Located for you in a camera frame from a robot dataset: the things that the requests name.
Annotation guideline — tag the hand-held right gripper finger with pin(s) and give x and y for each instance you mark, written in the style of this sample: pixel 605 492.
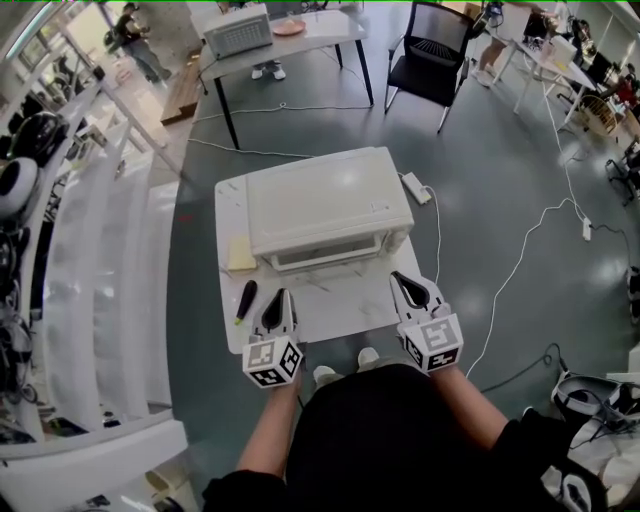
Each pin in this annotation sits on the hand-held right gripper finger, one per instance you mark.
pixel 434 297
pixel 401 310

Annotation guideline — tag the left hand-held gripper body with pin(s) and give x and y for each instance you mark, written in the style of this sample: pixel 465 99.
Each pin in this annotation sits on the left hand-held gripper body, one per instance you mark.
pixel 272 360

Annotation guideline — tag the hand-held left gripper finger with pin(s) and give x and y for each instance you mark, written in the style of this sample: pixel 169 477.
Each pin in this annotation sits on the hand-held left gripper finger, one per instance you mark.
pixel 293 320
pixel 258 322

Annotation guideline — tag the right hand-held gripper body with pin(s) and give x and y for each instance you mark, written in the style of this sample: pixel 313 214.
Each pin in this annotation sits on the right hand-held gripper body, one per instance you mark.
pixel 432 345

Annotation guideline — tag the glass oven door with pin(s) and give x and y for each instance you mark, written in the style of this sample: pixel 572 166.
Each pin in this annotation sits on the glass oven door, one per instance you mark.
pixel 325 256

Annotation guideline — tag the white oven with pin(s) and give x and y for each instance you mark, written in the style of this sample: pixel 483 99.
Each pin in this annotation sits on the white oven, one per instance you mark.
pixel 325 195

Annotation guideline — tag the person's left forearm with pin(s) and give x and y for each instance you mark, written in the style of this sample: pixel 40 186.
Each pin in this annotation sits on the person's left forearm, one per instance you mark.
pixel 270 430

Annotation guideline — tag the person's right forearm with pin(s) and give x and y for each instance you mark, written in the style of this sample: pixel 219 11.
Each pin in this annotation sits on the person's right forearm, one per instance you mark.
pixel 465 415

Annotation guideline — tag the clear plate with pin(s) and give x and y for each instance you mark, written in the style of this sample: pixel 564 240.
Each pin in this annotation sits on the clear plate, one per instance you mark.
pixel 260 305
pixel 224 267

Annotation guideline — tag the purple eggplant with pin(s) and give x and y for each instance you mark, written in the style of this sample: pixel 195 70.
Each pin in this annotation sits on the purple eggplant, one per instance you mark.
pixel 246 300

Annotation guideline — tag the white marble table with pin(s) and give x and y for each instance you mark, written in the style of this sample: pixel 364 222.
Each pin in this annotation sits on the white marble table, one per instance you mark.
pixel 350 305

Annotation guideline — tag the person's left white shoe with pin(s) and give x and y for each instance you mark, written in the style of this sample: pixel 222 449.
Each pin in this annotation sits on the person's left white shoe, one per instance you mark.
pixel 324 375

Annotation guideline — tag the person's white shoe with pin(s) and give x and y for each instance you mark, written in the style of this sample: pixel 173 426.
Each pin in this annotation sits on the person's white shoe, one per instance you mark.
pixel 324 375
pixel 369 357

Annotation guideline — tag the person's right white shoe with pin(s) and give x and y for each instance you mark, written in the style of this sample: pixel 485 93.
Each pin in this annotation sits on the person's right white shoe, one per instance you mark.
pixel 369 357

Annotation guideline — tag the yellow sponge pad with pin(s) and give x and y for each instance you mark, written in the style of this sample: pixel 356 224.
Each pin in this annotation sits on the yellow sponge pad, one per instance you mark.
pixel 241 252

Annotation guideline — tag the person's black shirt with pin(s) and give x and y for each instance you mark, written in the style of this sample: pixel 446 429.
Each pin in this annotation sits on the person's black shirt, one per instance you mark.
pixel 390 440

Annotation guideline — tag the white power strip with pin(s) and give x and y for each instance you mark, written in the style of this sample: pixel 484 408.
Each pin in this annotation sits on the white power strip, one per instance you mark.
pixel 416 187
pixel 587 229

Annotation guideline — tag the black and white headset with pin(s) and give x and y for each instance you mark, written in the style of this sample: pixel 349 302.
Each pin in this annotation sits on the black and white headset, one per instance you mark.
pixel 17 187
pixel 580 397

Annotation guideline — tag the white shelving rack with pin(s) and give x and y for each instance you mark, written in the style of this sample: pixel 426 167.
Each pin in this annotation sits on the white shelving rack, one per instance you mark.
pixel 100 250

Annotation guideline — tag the white cloth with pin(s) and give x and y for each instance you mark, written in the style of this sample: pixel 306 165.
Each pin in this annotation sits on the white cloth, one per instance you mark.
pixel 610 450

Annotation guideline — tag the black mesh chair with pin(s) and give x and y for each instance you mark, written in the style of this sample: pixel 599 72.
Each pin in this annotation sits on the black mesh chair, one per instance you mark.
pixel 420 75

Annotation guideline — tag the wooden platform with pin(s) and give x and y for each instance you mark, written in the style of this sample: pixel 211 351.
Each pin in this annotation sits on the wooden platform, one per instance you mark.
pixel 181 95

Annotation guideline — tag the white desk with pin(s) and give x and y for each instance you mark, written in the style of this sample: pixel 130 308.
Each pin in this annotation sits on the white desk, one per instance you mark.
pixel 555 62

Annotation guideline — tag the grey table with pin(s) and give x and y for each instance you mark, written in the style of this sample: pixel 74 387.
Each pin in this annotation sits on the grey table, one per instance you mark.
pixel 330 32

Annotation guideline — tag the row of black round devices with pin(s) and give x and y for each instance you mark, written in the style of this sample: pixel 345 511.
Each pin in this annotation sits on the row of black round devices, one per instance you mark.
pixel 40 131

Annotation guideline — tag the grey perforated microwave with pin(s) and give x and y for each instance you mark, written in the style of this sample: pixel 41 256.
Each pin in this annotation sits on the grey perforated microwave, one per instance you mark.
pixel 237 32

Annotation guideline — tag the pink plate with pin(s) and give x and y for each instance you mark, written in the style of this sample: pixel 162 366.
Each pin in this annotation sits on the pink plate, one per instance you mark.
pixel 288 28

